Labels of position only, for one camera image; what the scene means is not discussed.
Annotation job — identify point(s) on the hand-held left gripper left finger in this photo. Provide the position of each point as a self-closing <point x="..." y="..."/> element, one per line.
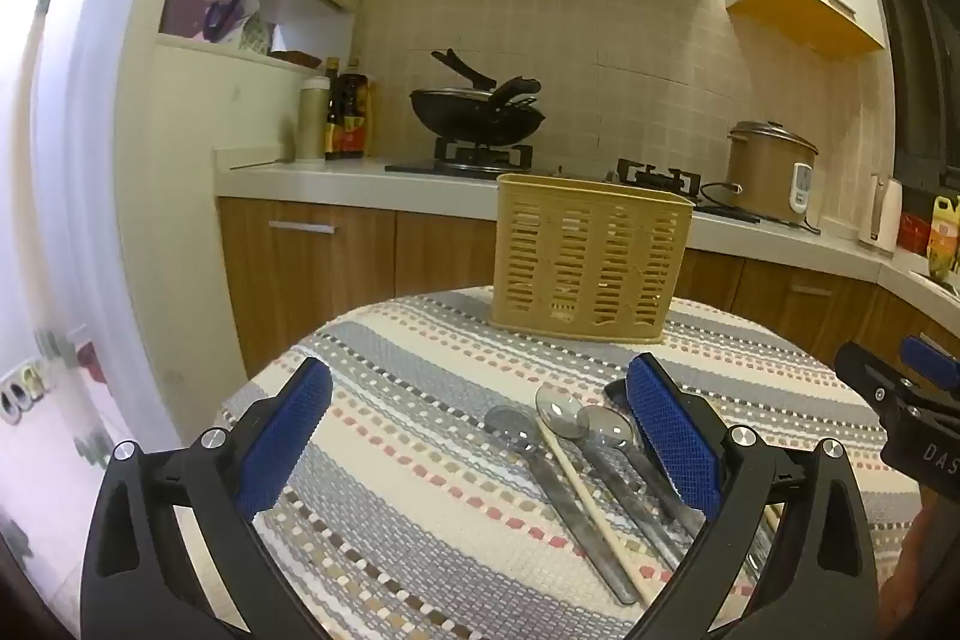
<point x="289" y="430"/>

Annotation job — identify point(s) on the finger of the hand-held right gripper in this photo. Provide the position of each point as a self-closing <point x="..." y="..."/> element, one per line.
<point x="862" y="370"/>
<point x="930" y="359"/>

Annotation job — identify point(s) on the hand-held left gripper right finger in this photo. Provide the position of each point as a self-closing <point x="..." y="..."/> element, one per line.
<point x="671" y="434"/>

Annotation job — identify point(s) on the metal spoon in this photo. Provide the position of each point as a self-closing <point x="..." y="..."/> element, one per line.
<point x="609" y="426"/>
<point x="555" y="505"/>
<point x="559" y="411"/>

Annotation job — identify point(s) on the beige plastic utensil basket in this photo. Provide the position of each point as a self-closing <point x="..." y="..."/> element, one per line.
<point x="589" y="257"/>

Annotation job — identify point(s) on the person's right forearm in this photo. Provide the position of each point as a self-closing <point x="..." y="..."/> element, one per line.
<point x="926" y="572"/>

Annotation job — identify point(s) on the yellow oil bottle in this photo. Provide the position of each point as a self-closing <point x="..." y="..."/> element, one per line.
<point x="945" y="235"/>

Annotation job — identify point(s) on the red container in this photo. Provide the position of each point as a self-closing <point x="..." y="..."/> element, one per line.
<point x="915" y="233"/>

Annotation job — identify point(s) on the wooden base cabinets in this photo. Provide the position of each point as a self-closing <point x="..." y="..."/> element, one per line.
<point x="315" y="280"/>

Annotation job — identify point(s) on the white jug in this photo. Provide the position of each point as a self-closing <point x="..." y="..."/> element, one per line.
<point x="886" y="212"/>

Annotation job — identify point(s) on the striped woven tablecloth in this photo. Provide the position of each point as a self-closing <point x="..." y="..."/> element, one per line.
<point x="442" y="460"/>

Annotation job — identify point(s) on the brown rice cooker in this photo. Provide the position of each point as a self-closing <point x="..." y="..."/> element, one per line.
<point x="761" y="175"/>

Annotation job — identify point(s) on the dark window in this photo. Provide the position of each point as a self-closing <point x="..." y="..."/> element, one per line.
<point x="926" y="55"/>

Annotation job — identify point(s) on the slim dark sauce bottle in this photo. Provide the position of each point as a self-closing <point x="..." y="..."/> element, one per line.
<point x="332" y="123"/>

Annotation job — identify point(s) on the white canister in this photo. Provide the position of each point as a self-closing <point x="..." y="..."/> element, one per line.
<point x="313" y="119"/>

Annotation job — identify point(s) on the large dark sauce bottle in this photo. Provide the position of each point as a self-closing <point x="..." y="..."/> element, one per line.
<point x="355" y="119"/>

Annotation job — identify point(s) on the black gas stove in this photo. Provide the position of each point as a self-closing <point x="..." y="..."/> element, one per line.
<point x="487" y="156"/>

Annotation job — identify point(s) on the black wok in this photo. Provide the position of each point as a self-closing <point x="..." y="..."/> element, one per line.
<point x="472" y="119"/>

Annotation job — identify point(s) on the brown tray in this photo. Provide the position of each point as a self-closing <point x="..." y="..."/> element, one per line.
<point x="296" y="57"/>

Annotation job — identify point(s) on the patterned box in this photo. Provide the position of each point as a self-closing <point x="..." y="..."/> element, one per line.
<point x="256" y="36"/>

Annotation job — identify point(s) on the black spatula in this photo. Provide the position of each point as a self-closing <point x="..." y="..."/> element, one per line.
<point x="461" y="66"/>

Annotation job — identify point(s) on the purple and white bag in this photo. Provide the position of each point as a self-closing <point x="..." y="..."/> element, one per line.
<point x="231" y="18"/>

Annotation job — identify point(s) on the purple box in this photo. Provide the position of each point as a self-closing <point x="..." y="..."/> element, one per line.
<point x="182" y="14"/>

